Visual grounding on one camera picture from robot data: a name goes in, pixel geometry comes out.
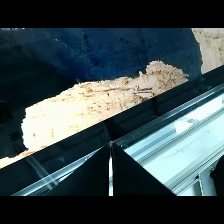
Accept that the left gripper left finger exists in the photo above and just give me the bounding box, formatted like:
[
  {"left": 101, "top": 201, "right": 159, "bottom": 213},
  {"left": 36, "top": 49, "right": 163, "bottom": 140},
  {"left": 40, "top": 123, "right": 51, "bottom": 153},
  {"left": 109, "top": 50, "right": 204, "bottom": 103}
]
[{"left": 42, "top": 142, "right": 111, "bottom": 197}]

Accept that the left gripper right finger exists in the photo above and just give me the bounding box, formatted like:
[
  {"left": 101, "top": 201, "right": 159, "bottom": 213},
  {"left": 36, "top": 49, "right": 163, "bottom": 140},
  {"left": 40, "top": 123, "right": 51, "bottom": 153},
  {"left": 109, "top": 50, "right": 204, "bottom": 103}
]
[{"left": 111, "top": 142, "right": 177, "bottom": 197}]

